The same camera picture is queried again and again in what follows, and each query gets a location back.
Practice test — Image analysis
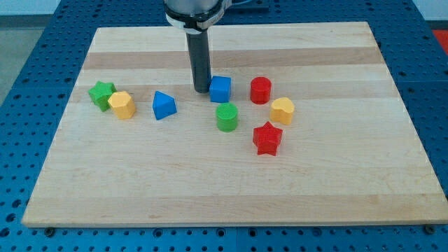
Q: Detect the green star block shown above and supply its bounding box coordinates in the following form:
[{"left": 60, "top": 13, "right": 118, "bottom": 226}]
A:
[{"left": 88, "top": 81, "right": 116, "bottom": 112}]

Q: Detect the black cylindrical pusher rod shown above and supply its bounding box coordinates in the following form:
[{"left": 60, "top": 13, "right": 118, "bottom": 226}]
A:
[{"left": 186, "top": 30, "right": 211, "bottom": 93}]

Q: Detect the yellow heart block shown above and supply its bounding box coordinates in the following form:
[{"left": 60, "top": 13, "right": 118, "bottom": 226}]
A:
[{"left": 269, "top": 97, "right": 295, "bottom": 125}]

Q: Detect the blue cube block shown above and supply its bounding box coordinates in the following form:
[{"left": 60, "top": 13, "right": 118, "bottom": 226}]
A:
[{"left": 209, "top": 76, "right": 232, "bottom": 103}]

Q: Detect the blue triangle block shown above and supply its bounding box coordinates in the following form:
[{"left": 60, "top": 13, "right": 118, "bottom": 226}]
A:
[{"left": 152, "top": 91, "right": 177, "bottom": 120}]

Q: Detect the red cylinder block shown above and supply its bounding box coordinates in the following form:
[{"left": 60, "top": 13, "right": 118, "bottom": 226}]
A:
[{"left": 250, "top": 76, "right": 272, "bottom": 104}]

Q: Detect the green cylinder block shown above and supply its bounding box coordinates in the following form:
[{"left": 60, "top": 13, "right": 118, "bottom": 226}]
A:
[{"left": 216, "top": 102, "right": 238, "bottom": 132}]

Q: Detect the wooden board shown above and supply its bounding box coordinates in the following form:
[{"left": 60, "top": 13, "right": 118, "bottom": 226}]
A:
[{"left": 22, "top": 22, "right": 447, "bottom": 228}]

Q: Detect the yellow hexagon block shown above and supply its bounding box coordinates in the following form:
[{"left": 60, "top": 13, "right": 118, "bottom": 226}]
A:
[{"left": 108, "top": 91, "right": 137, "bottom": 120}]

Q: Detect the red star block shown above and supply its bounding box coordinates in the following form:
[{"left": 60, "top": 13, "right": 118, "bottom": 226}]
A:
[{"left": 253, "top": 121, "right": 283, "bottom": 156}]

